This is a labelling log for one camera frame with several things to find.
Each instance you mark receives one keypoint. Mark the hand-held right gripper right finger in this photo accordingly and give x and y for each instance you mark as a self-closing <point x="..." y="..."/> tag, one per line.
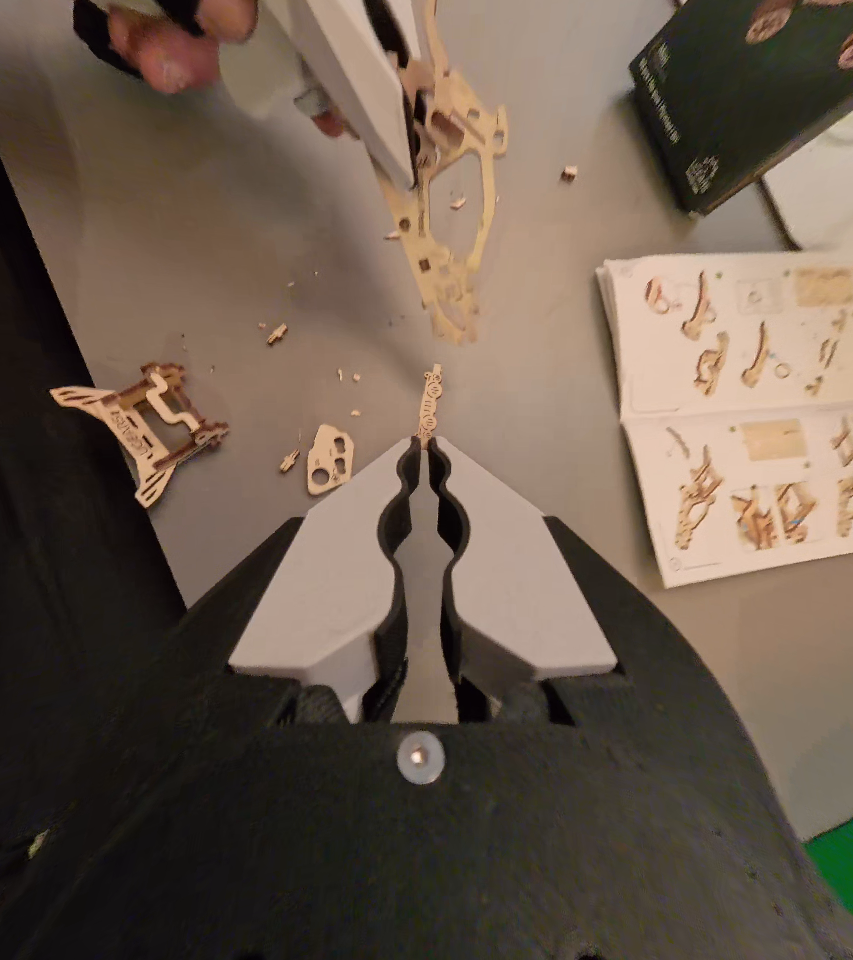
<point x="531" y="592"/>

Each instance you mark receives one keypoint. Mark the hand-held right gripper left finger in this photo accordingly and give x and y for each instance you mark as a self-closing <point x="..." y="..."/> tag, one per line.
<point x="314" y="592"/>

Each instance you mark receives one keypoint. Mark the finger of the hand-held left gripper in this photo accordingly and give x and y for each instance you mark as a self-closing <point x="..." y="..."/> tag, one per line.
<point x="415" y="30"/>
<point x="359" y="75"/>

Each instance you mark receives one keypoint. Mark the emptied wooden sheet frame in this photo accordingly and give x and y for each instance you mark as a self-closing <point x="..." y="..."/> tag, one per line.
<point x="408" y="225"/>

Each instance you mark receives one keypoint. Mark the long wooden strip part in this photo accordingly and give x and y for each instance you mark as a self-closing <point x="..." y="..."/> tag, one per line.
<point x="429" y="409"/>

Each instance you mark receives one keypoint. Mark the wooden model spoiler frame assembly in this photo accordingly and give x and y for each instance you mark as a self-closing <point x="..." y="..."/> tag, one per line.
<point x="134" y="442"/>

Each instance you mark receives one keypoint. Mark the dark model kit box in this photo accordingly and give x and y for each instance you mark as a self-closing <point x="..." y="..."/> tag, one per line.
<point x="734" y="112"/>

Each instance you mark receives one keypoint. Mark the person's left hand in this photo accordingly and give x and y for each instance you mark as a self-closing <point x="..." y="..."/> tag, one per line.
<point x="171" y="52"/>

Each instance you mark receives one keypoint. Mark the wooden plate part with holes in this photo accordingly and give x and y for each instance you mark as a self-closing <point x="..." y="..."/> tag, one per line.
<point x="321" y="480"/>

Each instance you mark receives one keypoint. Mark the small wooden cross part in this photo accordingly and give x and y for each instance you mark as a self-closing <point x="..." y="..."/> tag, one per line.
<point x="290" y="460"/>

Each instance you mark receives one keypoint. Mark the scattered wood scraps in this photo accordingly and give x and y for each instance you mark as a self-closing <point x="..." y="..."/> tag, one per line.
<point x="459" y="202"/>

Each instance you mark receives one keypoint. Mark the small wooden peg part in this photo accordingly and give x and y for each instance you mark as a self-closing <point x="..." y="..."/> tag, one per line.
<point x="278" y="334"/>

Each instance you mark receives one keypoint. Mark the open instruction booklet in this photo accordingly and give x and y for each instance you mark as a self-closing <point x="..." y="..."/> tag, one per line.
<point x="644" y="360"/>

